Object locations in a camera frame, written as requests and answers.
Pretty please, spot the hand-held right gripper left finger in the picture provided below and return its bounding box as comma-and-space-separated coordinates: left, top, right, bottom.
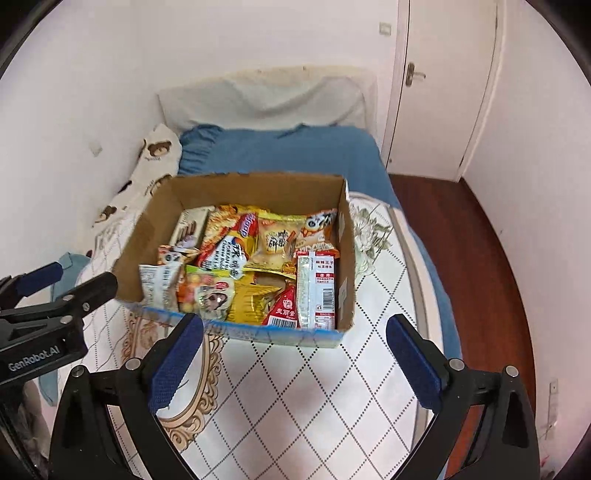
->
48, 314, 205, 480

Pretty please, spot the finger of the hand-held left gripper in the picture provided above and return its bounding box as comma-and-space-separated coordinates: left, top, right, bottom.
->
0, 261, 64, 311
0, 271, 119, 325

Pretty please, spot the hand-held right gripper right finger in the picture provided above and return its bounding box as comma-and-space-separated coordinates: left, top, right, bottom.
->
386, 314, 539, 480

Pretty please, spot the white crinkled snack packet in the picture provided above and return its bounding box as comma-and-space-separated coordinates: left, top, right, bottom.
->
139, 263, 183, 312

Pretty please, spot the colourful candy packet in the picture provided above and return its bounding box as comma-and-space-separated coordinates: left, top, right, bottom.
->
177, 265, 236, 321

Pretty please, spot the yellow foil snack packet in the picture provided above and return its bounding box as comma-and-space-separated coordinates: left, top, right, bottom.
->
226, 270, 296, 326

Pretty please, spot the red triangular snack packet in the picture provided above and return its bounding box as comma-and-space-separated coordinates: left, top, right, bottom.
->
262, 282, 301, 328

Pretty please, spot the white wafer packet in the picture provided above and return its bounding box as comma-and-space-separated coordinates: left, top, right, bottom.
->
168, 207, 215, 250

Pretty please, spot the white red label packet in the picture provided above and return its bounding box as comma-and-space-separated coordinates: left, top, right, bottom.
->
295, 249, 340, 330

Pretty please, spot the yellow red noodle packet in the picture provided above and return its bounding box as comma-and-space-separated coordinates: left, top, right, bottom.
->
196, 203, 259, 278

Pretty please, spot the orange yellow cracker packet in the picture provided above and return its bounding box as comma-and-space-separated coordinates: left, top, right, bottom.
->
245, 215, 308, 278

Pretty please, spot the orange cartoon snack packet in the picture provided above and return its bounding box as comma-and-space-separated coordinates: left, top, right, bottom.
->
293, 209, 339, 252

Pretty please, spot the brown cardboard box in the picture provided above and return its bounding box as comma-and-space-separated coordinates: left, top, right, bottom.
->
112, 172, 356, 349

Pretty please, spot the white diamond pattern quilt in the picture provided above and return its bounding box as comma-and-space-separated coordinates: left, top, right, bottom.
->
78, 189, 444, 480

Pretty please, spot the bear print pillow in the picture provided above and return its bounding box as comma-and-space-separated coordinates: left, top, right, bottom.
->
88, 124, 183, 259

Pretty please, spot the blue bed sheet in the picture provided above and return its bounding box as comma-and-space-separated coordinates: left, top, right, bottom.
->
39, 124, 462, 407

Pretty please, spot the white door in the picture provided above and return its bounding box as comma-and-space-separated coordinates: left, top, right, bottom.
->
383, 0, 499, 182

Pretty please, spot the white headboard cushion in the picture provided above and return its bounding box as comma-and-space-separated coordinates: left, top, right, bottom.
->
157, 69, 377, 134

